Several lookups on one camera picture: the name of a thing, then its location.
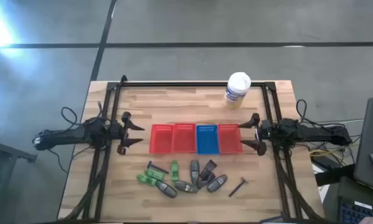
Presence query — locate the blue plastic mesh basket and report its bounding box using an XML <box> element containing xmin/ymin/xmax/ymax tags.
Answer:
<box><xmin>196</xmin><ymin>124</ymin><xmax>220</xmax><ymax>156</ymax></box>

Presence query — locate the grey metal desk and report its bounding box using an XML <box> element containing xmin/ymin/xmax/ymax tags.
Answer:
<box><xmin>0</xmin><ymin>134</ymin><xmax>38</xmax><ymax>224</ymax></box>

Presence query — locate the dark travel tube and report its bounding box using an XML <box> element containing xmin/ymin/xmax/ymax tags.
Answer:
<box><xmin>199</xmin><ymin>159</ymin><xmax>218</xmax><ymax>181</ymax></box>
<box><xmin>197</xmin><ymin>172</ymin><xmax>217</xmax><ymax>189</ymax></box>

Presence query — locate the white paper sheet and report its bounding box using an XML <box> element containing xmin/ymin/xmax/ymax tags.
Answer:
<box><xmin>311</xmin><ymin>163</ymin><xmax>330</xmax><ymax>203</ymax></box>

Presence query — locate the black strap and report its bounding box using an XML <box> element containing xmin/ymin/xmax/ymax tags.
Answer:
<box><xmin>314</xmin><ymin>164</ymin><xmax>356</xmax><ymax>187</ymax></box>

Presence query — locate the black metal table frame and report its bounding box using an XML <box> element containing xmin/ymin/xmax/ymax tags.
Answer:
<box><xmin>80</xmin><ymin>75</ymin><xmax>318</xmax><ymax>222</ymax></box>

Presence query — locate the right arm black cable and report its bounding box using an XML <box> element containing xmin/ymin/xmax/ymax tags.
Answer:
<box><xmin>295</xmin><ymin>99</ymin><xmax>309</xmax><ymax>124</ymax></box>

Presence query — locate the dark keyboard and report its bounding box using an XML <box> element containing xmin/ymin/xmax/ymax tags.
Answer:
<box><xmin>340</xmin><ymin>200</ymin><xmax>373</xmax><ymax>224</ymax></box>

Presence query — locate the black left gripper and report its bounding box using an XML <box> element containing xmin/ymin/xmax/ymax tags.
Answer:
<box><xmin>110</xmin><ymin>111</ymin><xmax>146</xmax><ymax>156</ymax></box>

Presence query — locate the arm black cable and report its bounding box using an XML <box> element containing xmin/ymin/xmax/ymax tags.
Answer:
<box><xmin>60</xmin><ymin>106</ymin><xmax>81</xmax><ymax>126</ymax></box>
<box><xmin>295</xmin><ymin>99</ymin><xmax>309</xmax><ymax>124</ymax></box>

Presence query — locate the green travel tube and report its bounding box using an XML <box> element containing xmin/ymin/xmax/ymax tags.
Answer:
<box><xmin>144</xmin><ymin>168</ymin><xmax>166</xmax><ymax>182</ymax></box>
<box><xmin>170</xmin><ymin>160</ymin><xmax>180</xmax><ymax>182</ymax></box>
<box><xmin>136</xmin><ymin>173</ymin><xmax>158</xmax><ymax>187</ymax></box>

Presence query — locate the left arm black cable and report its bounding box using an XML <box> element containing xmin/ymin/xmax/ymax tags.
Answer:
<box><xmin>60</xmin><ymin>106</ymin><xmax>81</xmax><ymax>126</ymax></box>

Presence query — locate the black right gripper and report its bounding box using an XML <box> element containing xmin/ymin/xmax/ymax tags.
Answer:
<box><xmin>238</xmin><ymin>113</ymin><xmax>280</xmax><ymax>156</ymax></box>

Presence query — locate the grey travel bottle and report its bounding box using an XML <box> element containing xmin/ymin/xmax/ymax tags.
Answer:
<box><xmin>174</xmin><ymin>180</ymin><xmax>199</xmax><ymax>194</ymax></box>
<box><xmin>206</xmin><ymin>174</ymin><xmax>229</xmax><ymax>194</ymax></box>
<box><xmin>154</xmin><ymin>180</ymin><xmax>178</xmax><ymax>199</ymax></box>
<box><xmin>190</xmin><ymin>159</ymin><xmax>201</xmax><ymax>186</ymax></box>

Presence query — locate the red plastic mesh basket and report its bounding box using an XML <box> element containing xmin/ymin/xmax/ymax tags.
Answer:
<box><xmin>149</xmin><ymin>124</ymin><xmax>175</xmax><ymax>155</ymax></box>
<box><xmin>172</xmin><ymin>123</ymin><xmax>197</xmax><ymax>154</ymax></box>
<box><xmin>217</xmin><ymin>123</ymin><xmax>244</xmax><ymax>155</ymax></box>

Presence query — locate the yellow cable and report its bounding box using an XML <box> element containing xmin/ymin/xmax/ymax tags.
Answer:
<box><xmin>309</xmin><ymin>149</ymin><xmax>355</xmax><ymax>158</ymax></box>

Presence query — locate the grey laptop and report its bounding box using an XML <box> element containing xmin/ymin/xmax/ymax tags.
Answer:
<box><xmin>353</xmin><ymin>97</ymin><xmax>373</xmax><ymax>195</ymax></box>

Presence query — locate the white wipes canister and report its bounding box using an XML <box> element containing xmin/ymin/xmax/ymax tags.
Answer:
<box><xmin>223</xmin><ymin>72</ymin><xmax>252</xmax><ymax>110</ymax></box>

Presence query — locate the blue clamp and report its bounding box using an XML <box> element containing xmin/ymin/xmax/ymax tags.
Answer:
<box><xmin>260</xmin><ymin>212</ymin><xmax>286</xmax><ymax>224</ymax></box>

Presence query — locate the black power strip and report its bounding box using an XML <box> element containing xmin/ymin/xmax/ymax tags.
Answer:
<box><xmin>310</xmin><ymin>154</ymin><xmax>341</xmax><ymax>170</ymax></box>

